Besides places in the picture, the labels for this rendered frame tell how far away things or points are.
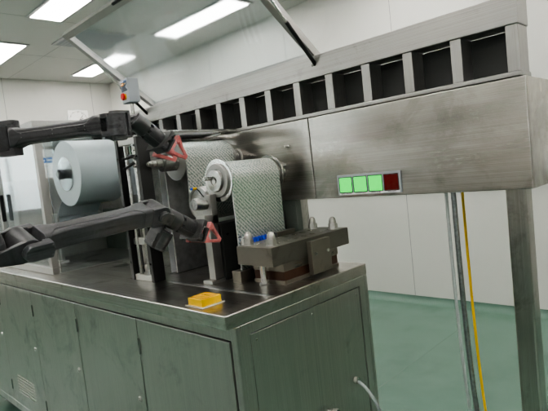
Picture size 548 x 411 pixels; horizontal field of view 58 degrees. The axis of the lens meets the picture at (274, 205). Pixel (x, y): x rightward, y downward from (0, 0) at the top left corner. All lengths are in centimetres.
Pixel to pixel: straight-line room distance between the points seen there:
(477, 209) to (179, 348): 293
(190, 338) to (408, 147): 89
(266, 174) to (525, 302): 93
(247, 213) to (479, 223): 264
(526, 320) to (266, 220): 89
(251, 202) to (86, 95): 616
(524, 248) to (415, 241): 270
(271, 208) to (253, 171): 16
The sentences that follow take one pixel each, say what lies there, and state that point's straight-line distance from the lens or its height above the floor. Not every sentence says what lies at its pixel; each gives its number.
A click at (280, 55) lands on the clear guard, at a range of 193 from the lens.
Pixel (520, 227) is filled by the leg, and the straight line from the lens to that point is 166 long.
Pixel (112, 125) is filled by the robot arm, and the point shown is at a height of 144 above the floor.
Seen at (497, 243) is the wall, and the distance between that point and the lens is 405.
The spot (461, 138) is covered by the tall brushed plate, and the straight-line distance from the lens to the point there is 153.
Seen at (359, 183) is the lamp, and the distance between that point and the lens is 169.
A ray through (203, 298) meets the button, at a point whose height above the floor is 92.
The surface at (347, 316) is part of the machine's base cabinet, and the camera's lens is 173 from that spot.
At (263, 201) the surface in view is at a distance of 175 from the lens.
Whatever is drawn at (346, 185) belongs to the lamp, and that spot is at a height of 118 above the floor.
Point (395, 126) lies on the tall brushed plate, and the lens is 162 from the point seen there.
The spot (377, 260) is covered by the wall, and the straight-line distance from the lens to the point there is 456.
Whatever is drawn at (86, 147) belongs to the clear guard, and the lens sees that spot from 254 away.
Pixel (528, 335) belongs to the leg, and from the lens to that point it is 175.
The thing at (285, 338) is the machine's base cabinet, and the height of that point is 77.
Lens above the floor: 127
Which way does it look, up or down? 4 degrees down
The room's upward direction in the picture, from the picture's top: 6 degrees counter-clockwise
